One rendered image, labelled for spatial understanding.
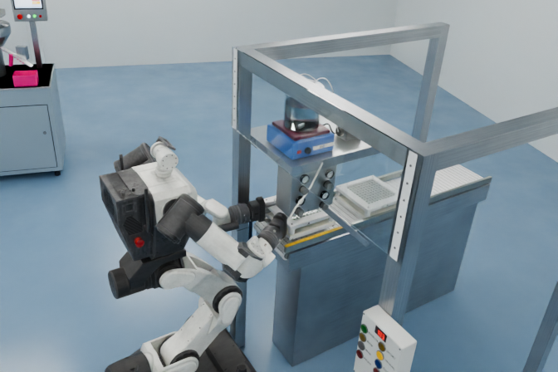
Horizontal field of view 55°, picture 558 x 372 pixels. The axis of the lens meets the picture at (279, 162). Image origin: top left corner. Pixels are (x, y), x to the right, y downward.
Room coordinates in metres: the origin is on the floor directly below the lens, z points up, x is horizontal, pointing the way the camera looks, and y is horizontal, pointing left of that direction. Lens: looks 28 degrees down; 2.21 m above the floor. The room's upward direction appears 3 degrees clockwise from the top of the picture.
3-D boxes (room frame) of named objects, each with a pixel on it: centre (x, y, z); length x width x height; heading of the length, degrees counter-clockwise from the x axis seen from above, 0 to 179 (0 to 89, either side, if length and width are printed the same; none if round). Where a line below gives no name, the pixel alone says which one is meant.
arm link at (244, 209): (1.98, 0.11, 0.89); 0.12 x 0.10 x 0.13; 115
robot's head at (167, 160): (1.69, 0.41, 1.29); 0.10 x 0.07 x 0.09; 34
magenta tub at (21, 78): (3.67, 1.88, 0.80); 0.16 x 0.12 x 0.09; 109
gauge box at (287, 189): (1.88, -0.12, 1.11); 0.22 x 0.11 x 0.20; 123
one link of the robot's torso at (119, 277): (1.64, 0.49, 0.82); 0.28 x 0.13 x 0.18; 124
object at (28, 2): (4.01, 1.93, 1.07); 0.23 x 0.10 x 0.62; 109
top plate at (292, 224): (2.03, -0.10, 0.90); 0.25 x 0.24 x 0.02; 33
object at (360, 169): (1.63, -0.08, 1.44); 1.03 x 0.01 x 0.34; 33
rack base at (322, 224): (2.03, -0.10, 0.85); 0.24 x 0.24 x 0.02; 33
